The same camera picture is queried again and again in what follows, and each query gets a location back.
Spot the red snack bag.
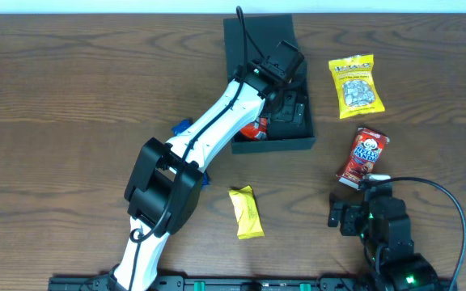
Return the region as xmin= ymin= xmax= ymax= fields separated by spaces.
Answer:
xmin=240 ymin=117 xmax=268 ymax=141

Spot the red Hello Panda box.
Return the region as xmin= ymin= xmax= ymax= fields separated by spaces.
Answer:
xmin=337 ymin=128 xmax=390 ymax=189

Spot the yellow seed snack bag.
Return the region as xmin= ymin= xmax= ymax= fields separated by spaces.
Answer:
xmin=328 ymin=54 xmax=385 ymax=119

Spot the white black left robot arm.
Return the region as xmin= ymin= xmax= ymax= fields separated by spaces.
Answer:
xmin=109 ymin=40 xmax=304 ymax=290

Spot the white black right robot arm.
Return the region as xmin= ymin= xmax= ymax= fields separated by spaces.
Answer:
xmin=328 ymin=183 xmax=444 ymax=291

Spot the blue Oreo cookie pack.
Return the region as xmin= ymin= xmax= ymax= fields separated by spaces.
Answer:
xmin=172 ymin=119 xmax=210 ymax=187

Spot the dark green open box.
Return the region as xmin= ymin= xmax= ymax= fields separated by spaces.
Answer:
xmin=223 ymin=15 xmax=316 ymax=154

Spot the yellow wrapped snack bar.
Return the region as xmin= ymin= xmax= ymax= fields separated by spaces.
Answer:
xmin=228 ymin=186 xmax=265 ymax=239

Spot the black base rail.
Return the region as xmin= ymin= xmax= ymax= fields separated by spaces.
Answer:
xmin=47 ymin=275 xmax=397 ymax=291

